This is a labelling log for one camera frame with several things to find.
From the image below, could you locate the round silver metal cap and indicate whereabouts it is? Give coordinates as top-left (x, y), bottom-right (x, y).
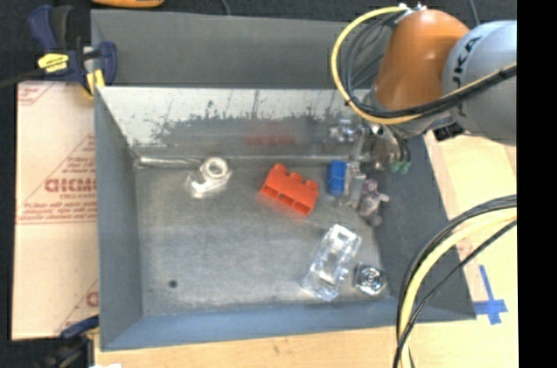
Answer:
top-left (353, 264), bottom-right (389, 298)

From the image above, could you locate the brown cardboard board, red print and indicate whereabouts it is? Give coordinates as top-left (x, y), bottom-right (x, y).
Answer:
top-left (10, 80), bottom-right (101, 341)

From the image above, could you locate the white plastic tape dispenser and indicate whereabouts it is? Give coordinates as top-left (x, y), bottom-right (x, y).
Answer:
top-left (185, 156), bottom-right (234, 200)

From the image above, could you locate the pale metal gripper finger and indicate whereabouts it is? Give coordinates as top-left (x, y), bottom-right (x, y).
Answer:
top-left (339, 177), bottom-right (353, 209)
top-left (351, 164), bottom-right (369, 209)

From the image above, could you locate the grey metal bin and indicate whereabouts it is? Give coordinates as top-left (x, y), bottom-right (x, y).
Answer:
top-left (90, 9), bottom-right (476, 352)

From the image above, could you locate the purple toy figure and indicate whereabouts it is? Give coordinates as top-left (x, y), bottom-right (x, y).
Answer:
top-left (358, 178), bottom-right (391, 227)

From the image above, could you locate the clear plastic box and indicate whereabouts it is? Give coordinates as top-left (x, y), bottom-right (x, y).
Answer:
top-left (301, 223), bottom-right (364, 302)

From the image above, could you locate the black cylinder on white bracket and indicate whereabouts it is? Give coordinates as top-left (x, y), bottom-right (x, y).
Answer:
top-left (433, 121), bottom-right (465, 143)

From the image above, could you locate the orange toy brick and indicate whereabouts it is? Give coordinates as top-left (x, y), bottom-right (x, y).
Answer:
top-left (258, 163), bottom-right (321, 219)

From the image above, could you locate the blue plastic cylinder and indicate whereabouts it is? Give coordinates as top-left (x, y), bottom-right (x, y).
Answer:
top-left (326, 160), bottom-right (349, 197)

